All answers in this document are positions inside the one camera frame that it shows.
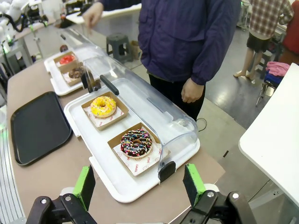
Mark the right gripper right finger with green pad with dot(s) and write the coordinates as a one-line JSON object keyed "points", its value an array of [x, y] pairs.
{"points": [[194, 184]]}

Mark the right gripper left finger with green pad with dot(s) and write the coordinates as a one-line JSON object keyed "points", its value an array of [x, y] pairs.
{"points": [[83, 184]]}

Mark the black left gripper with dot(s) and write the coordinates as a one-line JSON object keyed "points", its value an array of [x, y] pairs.
{"points": [[36, 15]]}

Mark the person's left forearm navy sleeve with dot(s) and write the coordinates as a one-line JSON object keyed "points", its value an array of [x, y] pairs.
{"points": [[217, 56]]}

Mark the person's right forearm navy sleeve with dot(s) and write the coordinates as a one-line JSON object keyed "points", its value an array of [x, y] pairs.
{"points": [[119, 3]]}

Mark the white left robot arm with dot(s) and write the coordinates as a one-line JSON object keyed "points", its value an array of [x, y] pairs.
{"points": [[14, 9]]}

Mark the white display tray base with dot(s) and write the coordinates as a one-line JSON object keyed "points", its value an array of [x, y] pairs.
{"points": [[54, 80], [109, 172]]}

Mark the red glazed donut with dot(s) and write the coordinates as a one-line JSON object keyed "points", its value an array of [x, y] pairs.
{"points": [[67, 60]]}

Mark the brown cardboard donut box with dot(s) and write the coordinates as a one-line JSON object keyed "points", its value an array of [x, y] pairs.
{"points": [[74, 81], [119, 116], [67, 67], [116, 140]]}

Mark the chocolate donut coloured sprinkles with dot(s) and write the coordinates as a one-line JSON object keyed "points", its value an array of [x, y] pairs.
{"points": [[136, 143]]}

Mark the dark chocolate crumb donut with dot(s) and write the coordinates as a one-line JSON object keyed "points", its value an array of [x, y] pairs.
{"points": [[76, 73]]}

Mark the black plastic serving tray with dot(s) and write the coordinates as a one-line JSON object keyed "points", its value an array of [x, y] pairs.
{"points": [[39, 127]]}

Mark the yellow glazed sprinkle donut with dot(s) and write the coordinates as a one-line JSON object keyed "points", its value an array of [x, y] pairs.
{"points": [[103, 107]]}

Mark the person's right hand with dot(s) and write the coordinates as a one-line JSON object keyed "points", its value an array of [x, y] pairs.
{"points": [[92, 14]]}

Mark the person's left hand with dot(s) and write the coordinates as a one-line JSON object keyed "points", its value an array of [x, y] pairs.
{"points": [[192, 92]]}

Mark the small dark round object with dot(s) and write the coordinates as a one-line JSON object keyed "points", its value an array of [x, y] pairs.
{"points": [[63, 48]]}

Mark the white printed paper liner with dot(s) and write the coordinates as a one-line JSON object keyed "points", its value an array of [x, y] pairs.
{"points": [[143, 166], [105, 121]]}

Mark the grey plastic stool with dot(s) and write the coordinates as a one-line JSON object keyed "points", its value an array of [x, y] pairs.
{"points": [[119, 47]]}

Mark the person's black trousers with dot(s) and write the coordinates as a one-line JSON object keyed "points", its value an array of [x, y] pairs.
{"points": [[172, 95]]}

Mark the white side table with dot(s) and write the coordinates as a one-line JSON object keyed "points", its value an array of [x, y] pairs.
{"points": [[275, 135]]}

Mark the blue cloth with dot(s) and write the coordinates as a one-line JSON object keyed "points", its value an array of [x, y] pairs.
{"points": [[273, 79]]}

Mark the grey background stool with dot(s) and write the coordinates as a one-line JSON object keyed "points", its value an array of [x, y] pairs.
{"points": [[264, 65]]}

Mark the person's torso navy jacket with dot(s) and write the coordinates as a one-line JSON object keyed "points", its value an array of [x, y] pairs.
{"points": [[177, 35]]}

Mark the pink cloth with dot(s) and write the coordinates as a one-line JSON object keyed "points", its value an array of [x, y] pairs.
{"points": [[278, 68]]}

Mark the bystander in red top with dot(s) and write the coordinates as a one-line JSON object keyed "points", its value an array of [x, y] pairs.
{"points": [[292, 39]]}

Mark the bystander in plaid shirt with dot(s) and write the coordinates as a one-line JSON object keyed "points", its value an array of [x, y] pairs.
{"points": [[266, 21]]}

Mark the aluminium rail frame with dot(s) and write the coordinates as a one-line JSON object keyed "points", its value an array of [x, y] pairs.
{"points": [[8, 182]]}

